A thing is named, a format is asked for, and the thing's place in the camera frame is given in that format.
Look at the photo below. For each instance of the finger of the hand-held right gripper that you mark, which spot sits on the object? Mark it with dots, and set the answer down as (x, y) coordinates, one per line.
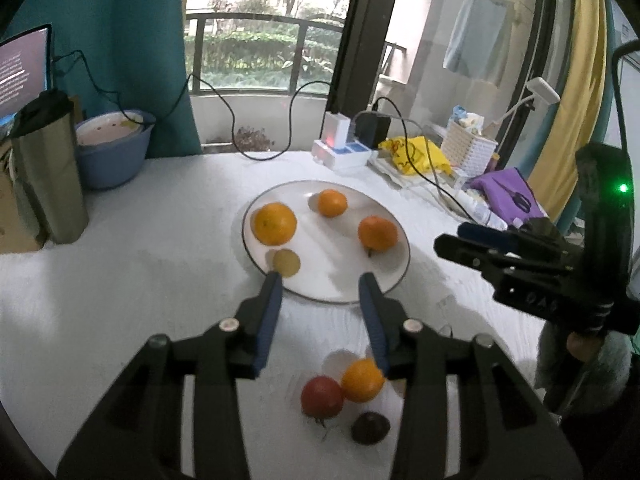
(460, 250)
(482, 232)

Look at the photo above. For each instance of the red apple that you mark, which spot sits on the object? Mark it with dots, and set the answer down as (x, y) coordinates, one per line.
(322, 397)

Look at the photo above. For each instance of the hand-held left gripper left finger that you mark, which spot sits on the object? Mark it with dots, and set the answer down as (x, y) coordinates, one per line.
(266, 321)

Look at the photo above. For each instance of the white bowl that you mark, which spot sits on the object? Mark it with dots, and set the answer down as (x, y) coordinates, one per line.
(107, 130)

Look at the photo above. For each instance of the teal curtain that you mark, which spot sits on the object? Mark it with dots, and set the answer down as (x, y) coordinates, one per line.
(115, 30)

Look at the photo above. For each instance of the white woven basket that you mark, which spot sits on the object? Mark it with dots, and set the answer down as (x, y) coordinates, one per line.
(467, 152)

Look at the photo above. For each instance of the white desk lamp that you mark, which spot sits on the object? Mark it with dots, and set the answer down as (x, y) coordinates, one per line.
(542, 91)

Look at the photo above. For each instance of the yellow plastic bag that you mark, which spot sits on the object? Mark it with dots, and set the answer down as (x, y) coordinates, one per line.
(417, 155)

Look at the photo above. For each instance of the white round plate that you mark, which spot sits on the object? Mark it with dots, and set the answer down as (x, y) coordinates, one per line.
(330, 270)

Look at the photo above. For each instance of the black power adapter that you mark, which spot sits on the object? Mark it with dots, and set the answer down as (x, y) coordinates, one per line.
(372, 129)

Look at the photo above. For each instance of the white power strip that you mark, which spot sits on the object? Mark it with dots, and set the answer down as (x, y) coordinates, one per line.
(340, 152)

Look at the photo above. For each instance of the small yellow-green fruit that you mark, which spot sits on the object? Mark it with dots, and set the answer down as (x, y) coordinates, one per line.
(286, 261)

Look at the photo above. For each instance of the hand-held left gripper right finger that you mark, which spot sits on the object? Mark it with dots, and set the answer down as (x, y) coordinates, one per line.
(372, 321)

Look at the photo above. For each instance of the white tube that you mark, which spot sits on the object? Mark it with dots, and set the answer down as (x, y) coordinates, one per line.
(480, 210)

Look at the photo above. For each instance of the computer monitor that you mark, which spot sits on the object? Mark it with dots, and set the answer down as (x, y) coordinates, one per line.
(22, 75)

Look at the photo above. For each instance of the stainless steel tumbler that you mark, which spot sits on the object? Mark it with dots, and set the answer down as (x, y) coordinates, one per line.
(47, 170)

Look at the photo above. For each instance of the yellow curtain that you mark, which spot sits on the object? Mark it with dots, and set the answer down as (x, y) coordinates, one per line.
(582, 90)

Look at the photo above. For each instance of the person's right forearm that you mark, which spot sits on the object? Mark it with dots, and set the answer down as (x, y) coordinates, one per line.
(585, 380)

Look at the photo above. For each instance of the black balcony railing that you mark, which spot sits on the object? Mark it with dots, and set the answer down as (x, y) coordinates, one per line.
(260, 35)

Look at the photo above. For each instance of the orange mandarin with stem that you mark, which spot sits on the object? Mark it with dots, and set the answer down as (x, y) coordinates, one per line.
(378, 233)

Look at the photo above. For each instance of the small round orange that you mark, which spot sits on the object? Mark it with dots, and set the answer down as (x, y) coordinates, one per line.
(332, 203)

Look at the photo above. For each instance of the light blue hanging shirt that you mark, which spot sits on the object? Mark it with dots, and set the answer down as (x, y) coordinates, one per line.
(480, 40)

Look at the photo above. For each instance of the dark purple passion fruit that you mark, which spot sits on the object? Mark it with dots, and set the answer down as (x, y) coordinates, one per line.
(370, 428)

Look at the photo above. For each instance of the large orange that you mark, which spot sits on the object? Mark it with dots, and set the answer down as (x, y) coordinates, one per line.
(274, 223)

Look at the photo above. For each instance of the blue plastic basin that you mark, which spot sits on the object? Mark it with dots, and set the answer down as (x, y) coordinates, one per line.
(112, 160)

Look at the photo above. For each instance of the purple cloth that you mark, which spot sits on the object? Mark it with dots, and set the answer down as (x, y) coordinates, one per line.
(500, 190)

